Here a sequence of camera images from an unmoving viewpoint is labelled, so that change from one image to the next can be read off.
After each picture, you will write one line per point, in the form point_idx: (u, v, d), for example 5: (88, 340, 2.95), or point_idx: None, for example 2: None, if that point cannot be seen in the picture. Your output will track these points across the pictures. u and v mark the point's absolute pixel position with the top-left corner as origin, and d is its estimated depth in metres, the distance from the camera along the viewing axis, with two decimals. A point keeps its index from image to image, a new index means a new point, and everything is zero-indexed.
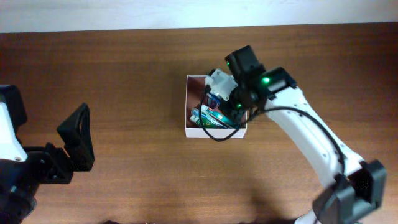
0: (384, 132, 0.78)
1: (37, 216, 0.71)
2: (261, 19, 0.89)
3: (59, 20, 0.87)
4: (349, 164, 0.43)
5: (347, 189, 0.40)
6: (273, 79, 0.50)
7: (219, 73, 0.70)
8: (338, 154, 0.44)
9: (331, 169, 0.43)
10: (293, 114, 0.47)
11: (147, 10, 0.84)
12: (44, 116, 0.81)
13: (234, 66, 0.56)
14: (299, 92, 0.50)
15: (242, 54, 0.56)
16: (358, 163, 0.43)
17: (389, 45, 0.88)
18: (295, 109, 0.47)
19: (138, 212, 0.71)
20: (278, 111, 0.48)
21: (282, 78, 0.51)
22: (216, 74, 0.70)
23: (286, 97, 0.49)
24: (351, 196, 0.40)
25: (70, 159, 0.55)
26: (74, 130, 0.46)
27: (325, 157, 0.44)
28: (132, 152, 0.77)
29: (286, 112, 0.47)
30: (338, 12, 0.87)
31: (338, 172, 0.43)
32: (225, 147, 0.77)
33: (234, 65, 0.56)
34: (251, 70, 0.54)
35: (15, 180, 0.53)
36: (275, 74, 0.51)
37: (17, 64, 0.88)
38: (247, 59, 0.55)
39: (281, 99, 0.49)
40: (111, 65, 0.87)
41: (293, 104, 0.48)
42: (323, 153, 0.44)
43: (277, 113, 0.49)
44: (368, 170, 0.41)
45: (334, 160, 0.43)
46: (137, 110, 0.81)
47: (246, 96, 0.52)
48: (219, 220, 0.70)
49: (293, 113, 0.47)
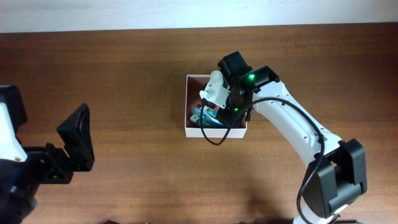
0: (384, 131, 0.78)
1: (36, 216, 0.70)
2: (261, 19, 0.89)
3: (58, 20, 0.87)
4: (328, 144, 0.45)
5: (325, 165, 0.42)
6: (257, 75, 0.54)
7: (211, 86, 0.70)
8: (318, 135, 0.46)
9: (311, 149, 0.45)
10: (275, 104, 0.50)
11: (148, 10, 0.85)
12: (44, 115, 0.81)
13: (224, 70, 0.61)
14: (282, 84, 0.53)
15: (231, 57, 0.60)
16: (337, 144, 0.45)
17: (387, 45, 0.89)
18: (278, 99, 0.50)
19: (138, 212, 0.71)
20: (263, 102, 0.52)
21: (266, 74, 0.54)
22: (208, 87, 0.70)
23: (270, 90, 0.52)
24: (330, 173, 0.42)
25: (71, 158, 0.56)
26: (74, 131, 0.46)
27: (305, 139, 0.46)
28: (132, 152, 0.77)
29: (270, 103, 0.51)
30: (337, 12, 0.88)
31: (318, 152, 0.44)
32: (224, 147, 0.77)
33: (224, 68, 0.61)
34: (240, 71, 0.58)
35: (15, 180, 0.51)
36: (260, 71, 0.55)
37: (17, 63, 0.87)
38: (235, 61, 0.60)
39: (265, 92, 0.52)
40: (111, 65, 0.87)
41: (277, 95, 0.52)
42: (303, 135, 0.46)
43: (263, 105, 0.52)
44: (346, 149, 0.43)
45: (313, 140, 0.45)
46: (137, 109, 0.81)
47: (236, 93, 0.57)
48: (219, 220, 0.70)
49: (276, 102, 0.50)
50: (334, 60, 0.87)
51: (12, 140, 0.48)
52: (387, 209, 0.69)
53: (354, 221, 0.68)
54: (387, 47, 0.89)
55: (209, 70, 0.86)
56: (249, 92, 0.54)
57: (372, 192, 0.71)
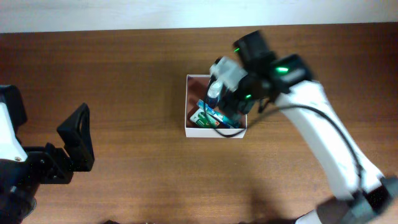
0: (384, 132, 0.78)
1: (37, 216, 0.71)
2: (261, 19, 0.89)
3: (58, 20, 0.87)
4: (367, 177, 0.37)
5: (364, 207, 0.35)
6: (288, 66, 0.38)
7: (226, 63, 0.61)
8: (358, 166, 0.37)
9: (348, 183, 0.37)
10: (309, 113, 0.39)
11: (147, 10, 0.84)
12: (44, 116, 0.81)
13: (242, 53, 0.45)
14: (316, 88, 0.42)
15: (251, 38, 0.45)
16: (377, 178, 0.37)
17: (387, 46, 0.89)
18: (313, 109, 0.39)
19: (138, 212, 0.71)
20: (292, 109, 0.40)
21: (297, 66, 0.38)
22: (221, 63, 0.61)
23: (303, 93, 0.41)
24: (366, 214, 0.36)
25: (71, 159, 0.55)
26: (74, 131, 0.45)
27: (343, 169, 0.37)
28: (132, 152, 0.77)
29: (302, 113, 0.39)
30: (337, 12, 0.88)
31: (355, 187, 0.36)
32: (224, 147, 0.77)
33: (242, 52, 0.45)
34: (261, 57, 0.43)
35: (15, 180, 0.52)
36: (291, 62, 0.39)
37: (16, 64, 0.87)
38: (257, 43, 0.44)
39: (296, 94, 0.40)
40: (111, 65, 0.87)
41: (310, 102, 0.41)
42: (341, 163, 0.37)
43: (291, 112, 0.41)
44: (388, 188, 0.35)
45: (352, 172, 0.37)
46: (137, 109, 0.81)
47: (256, 86, 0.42)
48: (219, 220, 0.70)
49: (310, 113, 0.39)
50: (334, 60, 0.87)
51: (12, 140, 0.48)
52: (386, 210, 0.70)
53: None
54: (387, 47, 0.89)
55: (209, 70, 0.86)
56: (277, 87, 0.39)
57: None
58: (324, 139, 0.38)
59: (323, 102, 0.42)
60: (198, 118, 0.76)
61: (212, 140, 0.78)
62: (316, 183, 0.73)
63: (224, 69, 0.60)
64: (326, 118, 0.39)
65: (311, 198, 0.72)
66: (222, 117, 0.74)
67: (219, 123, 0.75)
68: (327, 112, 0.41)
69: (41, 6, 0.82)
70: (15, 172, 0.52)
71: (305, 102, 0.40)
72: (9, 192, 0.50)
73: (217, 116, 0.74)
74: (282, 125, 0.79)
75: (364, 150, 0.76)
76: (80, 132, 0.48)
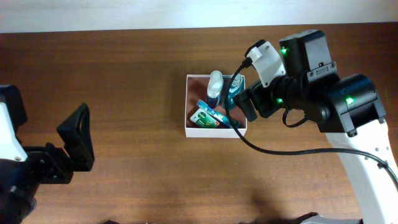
0: None
1: (37, 216, 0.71)
2: (262, 19, 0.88)
3: (58, 20, 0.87)
4: None
5: None
6: (356, 96, 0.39)
7: (268, 48, 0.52)
8: None
9: None
10: (369, 162, 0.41)
11: (147, 10, 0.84)
12: (44, 116, 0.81)
13: (293, 60, 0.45)
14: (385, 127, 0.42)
15: (311, 42, 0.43)
16: None
17: (387, 46, 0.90)
18: (374, 157, 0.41)
19: (138, 212, 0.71)
20: (354, 153, 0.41)
21: (367, 91, 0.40)
22: (264, 48, 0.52)
23: (368, 131, 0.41)
24: None
25: (71, 158, 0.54)
26: (73, 131, 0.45)
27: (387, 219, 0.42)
28: (132, 152, 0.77)
29: (364, 160, 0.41)
30: (338, 12, 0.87)
31: None
32: (225, 147, 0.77)
33: (293, 55, 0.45)
34: (321, 76, 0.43)
35: (15, 180, 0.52)
36: (359, 84, 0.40)
37: (17, 63, 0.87)
38: (316, 52, 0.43)
39: (360, 126, 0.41)
40: (112, 65, 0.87)
41: (374, 147, 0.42)
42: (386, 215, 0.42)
43: (351, 154, 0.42)
44: None
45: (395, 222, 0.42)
46: (137, 109, 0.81)
47: (309, 109, 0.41)
48: (219, 220, 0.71)
49: (370, 161, 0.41)
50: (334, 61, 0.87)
51: (12, 140, 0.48)
52: None
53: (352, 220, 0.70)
54: (387, 48, 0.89)
55: (209, 70, 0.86)
56: (334, 116, 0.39)
57: None
58: (372, 180, 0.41)
59: (388, 148, 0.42)
60: (198, 118, 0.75)
61: (212, 140, 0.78)
62: (315, 183, 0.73)
63: (265, 58, 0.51)
64: (375, 159, 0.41)
65: (310, 198, 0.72)
66: (222, 117, 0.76)
67: (219, 123, 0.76)
68: (389, 160, 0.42)
69: (41, 5, 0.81)
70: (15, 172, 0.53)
71: (366, 147, 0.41)
72: (9, 192, 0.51)
73: (217, 116, 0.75)
74: (282, 125, 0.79)
75: None
76: (80, 132, 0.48)
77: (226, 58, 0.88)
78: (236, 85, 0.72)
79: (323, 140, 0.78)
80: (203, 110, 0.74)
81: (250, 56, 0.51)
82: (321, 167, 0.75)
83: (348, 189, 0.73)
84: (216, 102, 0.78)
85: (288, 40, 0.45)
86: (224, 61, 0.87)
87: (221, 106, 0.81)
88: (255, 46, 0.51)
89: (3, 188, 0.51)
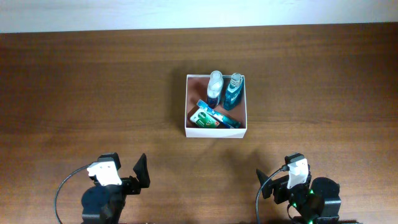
0: (382, 132, 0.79)
1: (37, 216, 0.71)
2: (261, 20, 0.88)
3: (57, 21, 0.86)
4: None
5: None
6: (317, 196, 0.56)
7: (300, 155, 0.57)
8: None
9: None
10: None
11: (147, 11, 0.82)
12: (45, 115, 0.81)
13: (291, 177, 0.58)
14: None
15: (295, 158, 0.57)
16: None
17: (388, 46, 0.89)
18: None
19: (138, 212, 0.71)
20: None
21: (318, 195, 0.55)
22: (289, 158, 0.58)
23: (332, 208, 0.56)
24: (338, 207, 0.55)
25: (105, 185, 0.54)
26: (113, 156, 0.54)
27: None
28: (132, 153, 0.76)
29: None
30: (340, 13, 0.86)
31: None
32: (224, 147, 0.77)
33: (292, 177, 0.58)
34: (283, 182, 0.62)
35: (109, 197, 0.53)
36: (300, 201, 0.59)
37: (17, 64, 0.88)
38: (300, 169, 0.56)
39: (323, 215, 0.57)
40: (113, 65, 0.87)
41: None
42: None
43: None
44: None
45: None
46: (138, 110, 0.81)
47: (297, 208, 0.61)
48: (219, 220, 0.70)
49: None
50: (334, 61, 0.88)
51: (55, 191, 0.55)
52: (384, 209, 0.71)
53: (354, 220, 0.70)
54: (387, 47, 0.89)
55: (209, 70, 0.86)
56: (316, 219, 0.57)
57: (369, 193, 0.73)
58: None
59: None
60: (198, 118, 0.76)
61: (211, 140, 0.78)
62: None
63: (293, 179, 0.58)
64: None
65: None
66: (222, 117, 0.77)
67: (219, 123, 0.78)
68: None
69: (36, 5, 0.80)
70: (117, 188, 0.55)
71: None
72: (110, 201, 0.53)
73: (217, 116, 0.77)
74: (282, 125, 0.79)
75: (364, 151, 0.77)
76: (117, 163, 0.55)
77: (227, 58, 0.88)
78: (236, 85, 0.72)
79: (323, 139, 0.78)
80: (203, 110, 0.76)
81: (259, 172, 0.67)
82: (321, 167, 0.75)
83: (349, 189, 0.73)
84: (217, 102, 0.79)
85: (289, 158, 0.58)
86: (224, 61, 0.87)
87: (221, 106, 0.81)
88: (289, 178, 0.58)
89: (101, 201, 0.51)
